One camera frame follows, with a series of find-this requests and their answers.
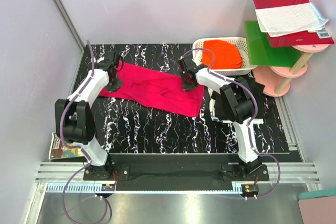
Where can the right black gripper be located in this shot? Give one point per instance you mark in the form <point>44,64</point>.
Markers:
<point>186,87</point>

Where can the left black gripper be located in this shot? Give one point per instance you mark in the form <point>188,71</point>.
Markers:
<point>114,87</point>

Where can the magenta t shirt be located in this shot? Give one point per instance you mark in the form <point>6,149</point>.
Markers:
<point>158,90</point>

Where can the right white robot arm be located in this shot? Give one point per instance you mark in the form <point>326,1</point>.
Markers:
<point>249,160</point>

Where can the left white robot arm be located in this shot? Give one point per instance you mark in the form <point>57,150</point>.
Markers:
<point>75,125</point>

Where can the orange t shirt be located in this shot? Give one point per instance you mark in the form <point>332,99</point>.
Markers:
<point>227,56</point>

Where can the folded black white t shirt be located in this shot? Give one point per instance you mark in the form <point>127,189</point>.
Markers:
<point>218,108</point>

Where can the green plastic sheet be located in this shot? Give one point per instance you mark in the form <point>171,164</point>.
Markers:
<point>262,54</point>

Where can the pink wooden shelf stand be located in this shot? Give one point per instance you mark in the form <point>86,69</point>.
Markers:
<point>277,79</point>

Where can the illustrated book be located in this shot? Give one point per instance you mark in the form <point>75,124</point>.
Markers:
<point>58,151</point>

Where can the white mesh cloth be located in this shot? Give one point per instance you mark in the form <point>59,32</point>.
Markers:
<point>280,21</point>

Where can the dark red folder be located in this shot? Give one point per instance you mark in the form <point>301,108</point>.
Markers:
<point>260,4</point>

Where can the teal board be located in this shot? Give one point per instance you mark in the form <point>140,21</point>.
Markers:
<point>318,194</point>

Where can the pink board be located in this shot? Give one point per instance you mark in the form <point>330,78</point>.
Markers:
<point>318,210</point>

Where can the white slotted cable duct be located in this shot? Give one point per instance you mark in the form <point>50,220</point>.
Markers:
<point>146,188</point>

